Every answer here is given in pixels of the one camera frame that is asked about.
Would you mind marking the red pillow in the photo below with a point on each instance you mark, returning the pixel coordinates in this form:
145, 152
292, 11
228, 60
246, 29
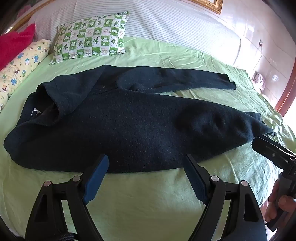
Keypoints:
12, 44

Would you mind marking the gold framed flower painting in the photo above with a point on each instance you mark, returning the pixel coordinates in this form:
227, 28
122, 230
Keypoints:
216, 7

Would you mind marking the dark navy sweater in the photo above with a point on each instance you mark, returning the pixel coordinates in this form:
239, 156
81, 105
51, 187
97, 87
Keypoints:
120, 129

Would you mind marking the green bed sheet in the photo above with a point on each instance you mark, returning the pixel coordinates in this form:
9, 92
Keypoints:
148, 204

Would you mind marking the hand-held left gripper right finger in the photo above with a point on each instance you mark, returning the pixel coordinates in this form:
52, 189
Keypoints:
196, 182

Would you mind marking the white striped mattress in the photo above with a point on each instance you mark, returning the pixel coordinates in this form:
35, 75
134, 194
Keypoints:
175, 25

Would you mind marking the red wooden frame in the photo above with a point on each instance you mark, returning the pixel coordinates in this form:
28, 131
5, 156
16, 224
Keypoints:
286, 99

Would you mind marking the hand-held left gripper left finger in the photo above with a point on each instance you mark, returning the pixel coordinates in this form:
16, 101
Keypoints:
97, 178

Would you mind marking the green checkered pillow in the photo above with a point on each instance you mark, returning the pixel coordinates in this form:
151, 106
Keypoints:
91, 38

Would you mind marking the yellow cartoon print pillow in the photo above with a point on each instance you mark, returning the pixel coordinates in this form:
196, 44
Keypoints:
22, 64

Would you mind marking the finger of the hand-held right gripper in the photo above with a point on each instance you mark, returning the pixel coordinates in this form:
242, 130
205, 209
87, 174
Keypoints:
269, 149

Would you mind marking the person's right hand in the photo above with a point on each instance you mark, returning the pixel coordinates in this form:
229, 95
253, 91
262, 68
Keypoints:
285, 204

